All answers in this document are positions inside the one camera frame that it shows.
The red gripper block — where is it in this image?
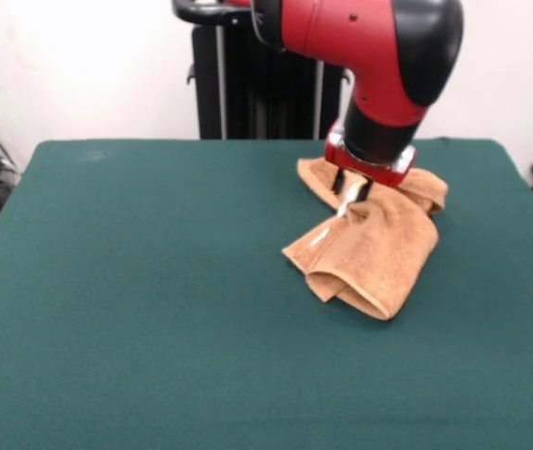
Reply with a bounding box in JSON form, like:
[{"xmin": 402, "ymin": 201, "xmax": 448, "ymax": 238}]
[{"xmin": 323, "ymin": 119, "xmax": 419, "ymax": 203}]

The tan terry towel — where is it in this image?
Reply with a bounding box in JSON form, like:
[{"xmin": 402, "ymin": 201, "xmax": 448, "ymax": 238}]
[{"xmin": 281, "ymin": 157, "xmax": 450, "ymax": 323}]

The dark green table cloth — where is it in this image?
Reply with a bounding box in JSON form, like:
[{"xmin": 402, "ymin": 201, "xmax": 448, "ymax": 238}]
[{"xmin": 0, "ymin": 137, "xmax": 533, "ymax": 450}]

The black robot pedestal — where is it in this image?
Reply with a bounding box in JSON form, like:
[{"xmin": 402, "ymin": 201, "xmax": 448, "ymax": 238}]
[{"xmin": 170, "ymin": 0, "xmax": 354, "ymax": 141}]

